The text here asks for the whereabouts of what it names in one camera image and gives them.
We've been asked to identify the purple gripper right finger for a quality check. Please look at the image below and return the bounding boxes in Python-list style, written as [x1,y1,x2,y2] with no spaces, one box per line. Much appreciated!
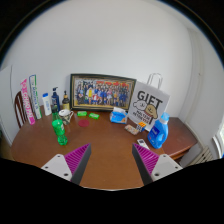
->
[132,144,182,185]

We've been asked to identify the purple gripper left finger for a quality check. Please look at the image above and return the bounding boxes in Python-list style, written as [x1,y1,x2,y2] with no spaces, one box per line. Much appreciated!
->
[42,144,91,185]

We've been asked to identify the white remote control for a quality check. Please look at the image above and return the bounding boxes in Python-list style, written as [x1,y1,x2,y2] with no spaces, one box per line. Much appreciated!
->
[137,139,150,150]

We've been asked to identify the blue detergent bottle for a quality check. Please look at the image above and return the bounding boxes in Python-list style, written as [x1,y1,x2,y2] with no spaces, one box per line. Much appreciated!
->
[148,112,169,149]

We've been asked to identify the rubiks cube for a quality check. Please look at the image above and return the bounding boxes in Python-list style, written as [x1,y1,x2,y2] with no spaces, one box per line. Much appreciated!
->
[137,122,146,132]

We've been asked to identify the red round coaster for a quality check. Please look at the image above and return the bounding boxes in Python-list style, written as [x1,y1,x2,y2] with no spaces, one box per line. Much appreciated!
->
[78,119,89,127]

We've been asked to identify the snack packet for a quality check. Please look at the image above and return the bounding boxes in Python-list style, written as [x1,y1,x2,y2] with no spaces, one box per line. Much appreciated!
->
[124,124,139,135]

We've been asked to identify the green plastic bottle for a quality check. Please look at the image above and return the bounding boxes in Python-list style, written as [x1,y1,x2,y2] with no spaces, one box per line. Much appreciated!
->
[52,120,68,145]

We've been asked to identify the patterned ceramic mug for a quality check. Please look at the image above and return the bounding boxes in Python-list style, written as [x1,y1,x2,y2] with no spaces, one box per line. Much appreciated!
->
[59,109,73,125]

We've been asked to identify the white radiator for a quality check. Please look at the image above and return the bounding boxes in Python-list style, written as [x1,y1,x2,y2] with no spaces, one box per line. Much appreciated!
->
[190,146,213,165]

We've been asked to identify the green soap bar left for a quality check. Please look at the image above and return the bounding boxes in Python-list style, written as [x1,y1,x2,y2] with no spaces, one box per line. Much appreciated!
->
[77,111,87,117]

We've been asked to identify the green soap bar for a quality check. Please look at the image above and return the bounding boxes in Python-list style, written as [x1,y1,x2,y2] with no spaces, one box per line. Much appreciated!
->
[89,113,99,119]
[77,111,87,117]

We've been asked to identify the green soap bar right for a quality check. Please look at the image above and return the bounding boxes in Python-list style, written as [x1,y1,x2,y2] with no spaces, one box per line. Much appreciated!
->
[89,113,99,119]

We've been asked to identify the small green bottle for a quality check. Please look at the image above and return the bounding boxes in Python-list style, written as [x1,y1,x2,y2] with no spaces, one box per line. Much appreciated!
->
[52,105,60,121]

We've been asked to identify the blue tissue pack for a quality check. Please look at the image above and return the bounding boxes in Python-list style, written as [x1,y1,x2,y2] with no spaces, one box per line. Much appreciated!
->
[110,107,127,124]

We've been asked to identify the white gift paper bag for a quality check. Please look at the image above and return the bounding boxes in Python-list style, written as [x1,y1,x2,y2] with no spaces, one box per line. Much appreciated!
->
[128,73,170,131]

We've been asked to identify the amber pump bottle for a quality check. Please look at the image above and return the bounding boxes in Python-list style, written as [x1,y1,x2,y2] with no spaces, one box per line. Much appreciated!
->
[62,90,70,110]

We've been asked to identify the dark blue pump bottle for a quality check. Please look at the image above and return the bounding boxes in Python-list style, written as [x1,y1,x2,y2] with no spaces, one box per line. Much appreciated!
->
[51,87,60,111]

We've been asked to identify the white lotion bottle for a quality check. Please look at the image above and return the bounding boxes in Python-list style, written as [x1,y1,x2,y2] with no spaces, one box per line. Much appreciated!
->
[42,93,52,116]

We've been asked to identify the framed group photo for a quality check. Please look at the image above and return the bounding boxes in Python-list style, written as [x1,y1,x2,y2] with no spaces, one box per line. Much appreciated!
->
[70,74,136,111]

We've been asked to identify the wooden chair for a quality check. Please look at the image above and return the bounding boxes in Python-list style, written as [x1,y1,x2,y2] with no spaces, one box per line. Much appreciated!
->
[14,92,27,128]

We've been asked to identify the pink toothpaste box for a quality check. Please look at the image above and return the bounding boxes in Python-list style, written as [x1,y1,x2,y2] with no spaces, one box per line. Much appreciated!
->
[20,79,35,125]

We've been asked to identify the green white toothpaste box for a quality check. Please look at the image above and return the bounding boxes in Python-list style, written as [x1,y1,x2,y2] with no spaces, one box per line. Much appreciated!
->
[29,74,42,120]

